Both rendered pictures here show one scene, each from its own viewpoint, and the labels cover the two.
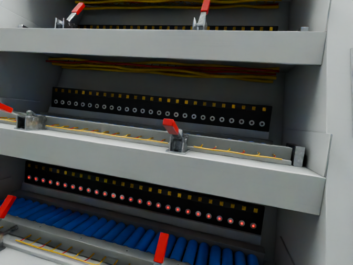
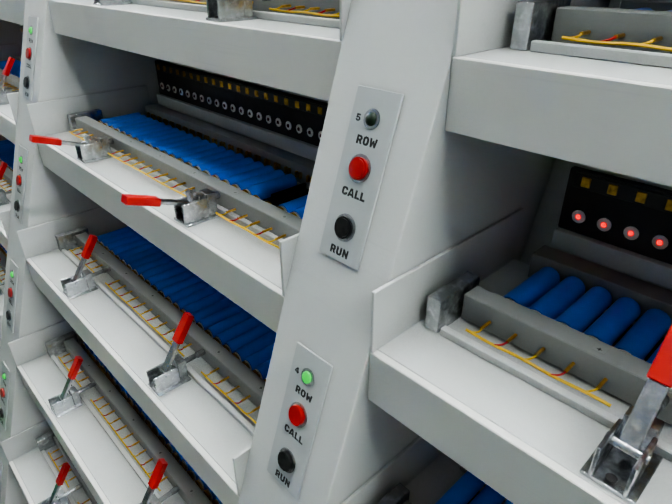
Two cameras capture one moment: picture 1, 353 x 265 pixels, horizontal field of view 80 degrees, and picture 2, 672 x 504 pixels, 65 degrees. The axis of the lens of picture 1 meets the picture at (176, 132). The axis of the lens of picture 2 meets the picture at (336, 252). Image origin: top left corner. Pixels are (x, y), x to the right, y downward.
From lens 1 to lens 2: 0.45 m
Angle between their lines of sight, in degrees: 40
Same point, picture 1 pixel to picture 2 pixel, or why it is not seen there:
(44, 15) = not seen: outside the picture
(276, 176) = (247, 280)
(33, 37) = (79, 17)
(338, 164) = (298, 283)
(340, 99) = (324, 183)
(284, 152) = not seen: hidden behind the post
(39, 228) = (124, 275)
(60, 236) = (136, 289)
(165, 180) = (175, 254)
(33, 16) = not seen: outside the picture
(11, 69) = (92, 49)
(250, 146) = (277, 225)
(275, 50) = (288, 69)
